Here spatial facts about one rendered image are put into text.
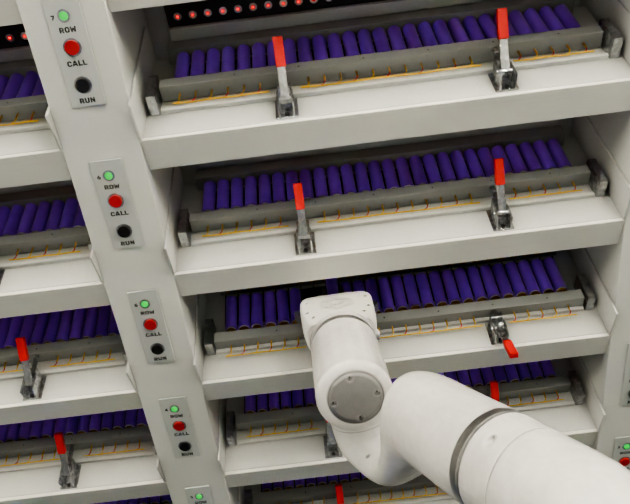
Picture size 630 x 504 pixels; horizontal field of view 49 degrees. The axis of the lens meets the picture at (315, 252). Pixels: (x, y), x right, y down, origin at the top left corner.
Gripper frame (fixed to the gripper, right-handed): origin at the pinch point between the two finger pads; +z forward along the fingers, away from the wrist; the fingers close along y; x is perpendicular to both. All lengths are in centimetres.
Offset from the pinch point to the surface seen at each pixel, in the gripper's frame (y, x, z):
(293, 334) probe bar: 6.7, 4.4, -0.7
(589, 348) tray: -36.8, 11.5, -4.3
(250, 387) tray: 14.1, 10.9, -3.2
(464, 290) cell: -20.3, 2.3, 2.6
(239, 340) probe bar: 14.9, 4.2, -0.5
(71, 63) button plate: 26.6, -37.8, -15.8
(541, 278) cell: -32.5, 2.1, 2.8
